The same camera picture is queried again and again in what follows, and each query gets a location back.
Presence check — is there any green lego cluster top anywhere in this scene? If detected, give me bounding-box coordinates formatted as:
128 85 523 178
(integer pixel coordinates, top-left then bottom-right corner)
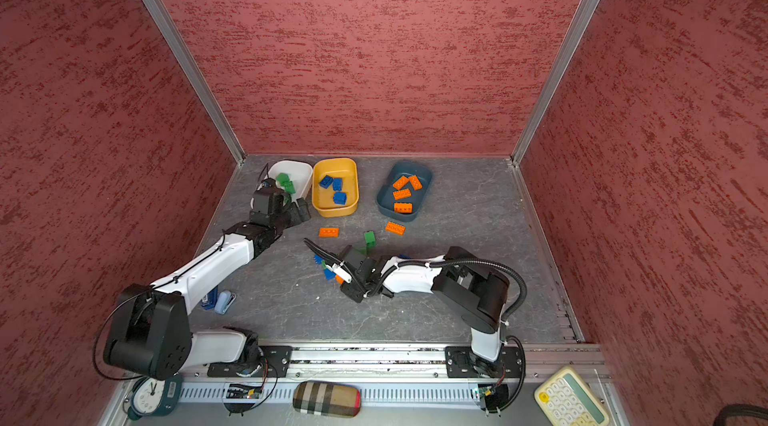
282 181 296 195

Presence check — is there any green lego small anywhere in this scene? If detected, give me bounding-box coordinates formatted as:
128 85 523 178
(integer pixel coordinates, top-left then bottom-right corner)
364 231 376 248

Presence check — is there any orange lego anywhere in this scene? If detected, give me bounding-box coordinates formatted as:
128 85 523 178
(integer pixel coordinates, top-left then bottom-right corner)
385 222 406 236
394 203 414 214
409 176 423 191
318 228 340 238
392 175 410 191
393 188 412 201

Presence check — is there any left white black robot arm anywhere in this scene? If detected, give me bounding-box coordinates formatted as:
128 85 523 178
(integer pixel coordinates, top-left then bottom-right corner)
100 178 310 380

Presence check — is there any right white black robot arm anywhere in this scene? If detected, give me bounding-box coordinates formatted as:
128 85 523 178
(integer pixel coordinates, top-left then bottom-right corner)
304 238 527 378

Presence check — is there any white rectangular container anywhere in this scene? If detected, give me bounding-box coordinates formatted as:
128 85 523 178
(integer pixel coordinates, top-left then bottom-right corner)
268 160 313 201

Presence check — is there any yellow rectangular container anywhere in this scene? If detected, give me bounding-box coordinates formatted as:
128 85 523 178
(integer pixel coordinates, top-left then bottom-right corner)
312 158 360 218

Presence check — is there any teal rectangular container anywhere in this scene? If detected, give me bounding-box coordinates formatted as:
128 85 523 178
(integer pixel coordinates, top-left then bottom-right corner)
376 160 433 222

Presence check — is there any light blue small object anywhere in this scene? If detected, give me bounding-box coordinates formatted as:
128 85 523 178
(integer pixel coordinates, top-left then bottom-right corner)
214 290 237 315

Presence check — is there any blue stapler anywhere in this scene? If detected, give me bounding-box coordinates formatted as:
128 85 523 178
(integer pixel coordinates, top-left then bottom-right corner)
200 287 219 310

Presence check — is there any plaid fabric pouch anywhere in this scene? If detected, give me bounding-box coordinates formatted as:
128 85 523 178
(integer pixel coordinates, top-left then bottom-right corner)
292 381 362 418

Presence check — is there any green analog clock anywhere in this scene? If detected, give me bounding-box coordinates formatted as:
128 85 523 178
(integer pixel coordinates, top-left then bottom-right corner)
123 375 183 421

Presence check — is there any yellow green calculator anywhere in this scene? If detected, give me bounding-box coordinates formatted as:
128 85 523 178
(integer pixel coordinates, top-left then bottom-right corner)
534 366 612 426

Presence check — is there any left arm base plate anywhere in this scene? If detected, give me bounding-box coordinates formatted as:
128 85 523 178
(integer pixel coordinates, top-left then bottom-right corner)
206 345 293 380

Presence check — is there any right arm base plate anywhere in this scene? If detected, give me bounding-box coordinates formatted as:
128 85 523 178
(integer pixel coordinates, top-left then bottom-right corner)
444 346 526 379

